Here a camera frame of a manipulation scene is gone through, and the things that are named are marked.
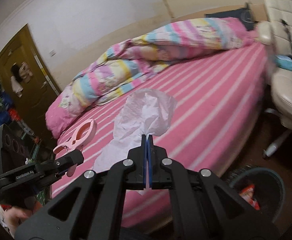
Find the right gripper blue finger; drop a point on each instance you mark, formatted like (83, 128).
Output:
(149, 159)
(144, 148)

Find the white plastic bag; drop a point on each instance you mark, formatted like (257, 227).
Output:
(145, 112)

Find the pink plastic clothes clip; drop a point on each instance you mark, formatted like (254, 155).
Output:
(81, 136)

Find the red snack packet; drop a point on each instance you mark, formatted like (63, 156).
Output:
(248, 195)

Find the black round trash bin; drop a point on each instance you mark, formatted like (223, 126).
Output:
(269, 191)

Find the person's left hand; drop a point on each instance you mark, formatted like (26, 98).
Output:
(15, 216)

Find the cluttered clothes rack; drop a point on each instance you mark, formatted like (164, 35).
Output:
(9, 114)

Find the pink striped bed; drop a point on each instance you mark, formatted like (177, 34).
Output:
(218, 102)

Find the colourful striped cartoon duvet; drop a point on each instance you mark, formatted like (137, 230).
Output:
(127, 63)

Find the clothes hanging on door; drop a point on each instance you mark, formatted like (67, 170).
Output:
(20, 74)

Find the brown wooden door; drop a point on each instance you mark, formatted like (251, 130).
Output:
(42, 89)

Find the dark blue pillow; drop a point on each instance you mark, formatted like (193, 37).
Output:
(244, 14)

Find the cream leather office chair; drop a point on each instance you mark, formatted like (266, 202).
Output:
(277, 32)

